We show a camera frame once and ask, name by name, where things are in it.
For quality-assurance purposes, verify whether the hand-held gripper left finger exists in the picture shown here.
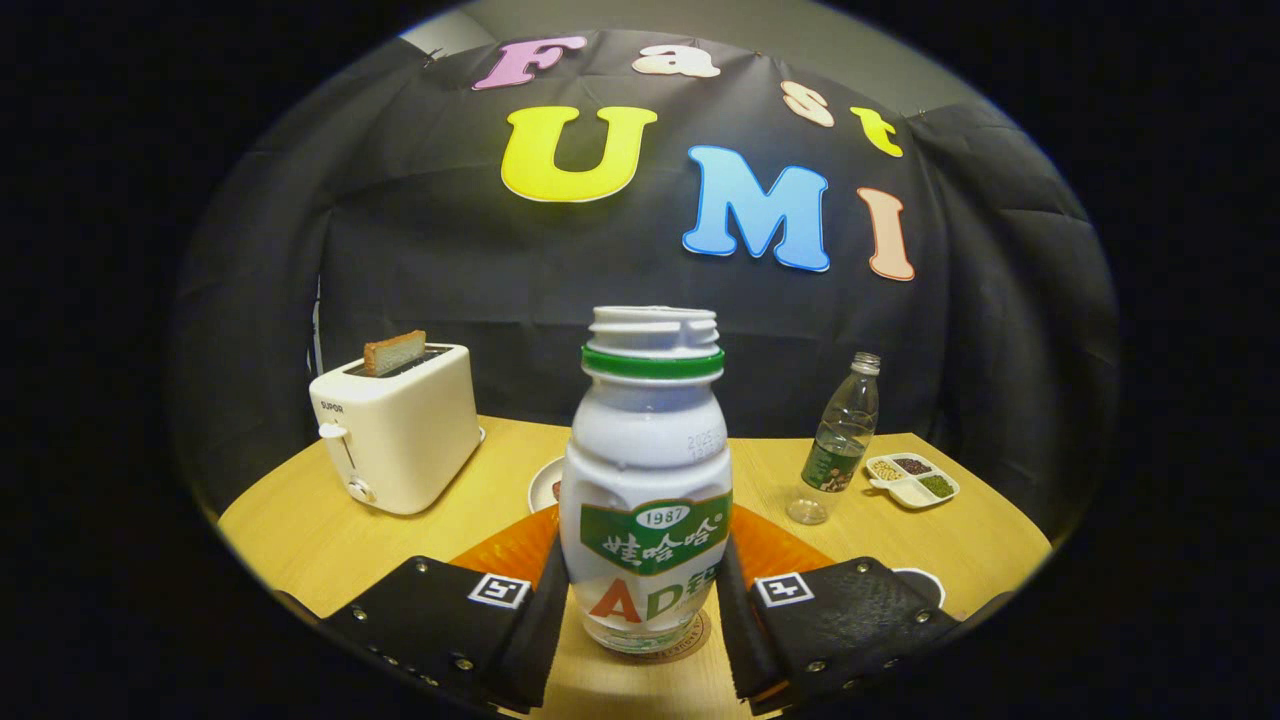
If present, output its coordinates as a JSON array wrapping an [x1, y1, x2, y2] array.
[[320, 505, 571, 716]]

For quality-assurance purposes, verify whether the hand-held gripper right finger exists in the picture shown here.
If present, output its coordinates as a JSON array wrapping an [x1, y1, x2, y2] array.
[[712, 505, 1013, 716]]

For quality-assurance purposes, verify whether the round cork coaster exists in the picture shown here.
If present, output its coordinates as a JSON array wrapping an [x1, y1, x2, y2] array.
[[600, 610, 713, 666]]

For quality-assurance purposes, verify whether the white cup wooden handle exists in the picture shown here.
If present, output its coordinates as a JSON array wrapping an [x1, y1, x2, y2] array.
[[895, 567, 947, 611]]

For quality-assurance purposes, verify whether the white juice bottle green label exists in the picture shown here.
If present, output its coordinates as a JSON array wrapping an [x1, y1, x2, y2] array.
[[558, 305, 736, 656]]

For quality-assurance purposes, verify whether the clear plastic water bottle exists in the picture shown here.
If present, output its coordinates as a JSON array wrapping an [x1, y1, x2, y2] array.
[[786, 352, 883, 526]]

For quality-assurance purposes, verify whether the white round plate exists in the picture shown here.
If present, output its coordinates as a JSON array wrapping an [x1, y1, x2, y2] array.
[[527, 456, 567, 515]]

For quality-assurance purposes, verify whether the white divided snack dish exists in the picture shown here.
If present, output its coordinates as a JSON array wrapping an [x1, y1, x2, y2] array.
[[865, 452, 962, 510]]

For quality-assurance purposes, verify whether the cream toaster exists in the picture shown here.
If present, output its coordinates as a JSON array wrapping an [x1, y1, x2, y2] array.
[[308, 343, 484, 517]]

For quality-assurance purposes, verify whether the wooden table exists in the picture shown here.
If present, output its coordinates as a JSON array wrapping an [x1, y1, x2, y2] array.
[[215, 415, 1053, 720]]

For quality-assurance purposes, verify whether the toasted bread slice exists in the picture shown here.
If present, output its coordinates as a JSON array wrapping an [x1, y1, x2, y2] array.
[[362, 330, 429, 377]]

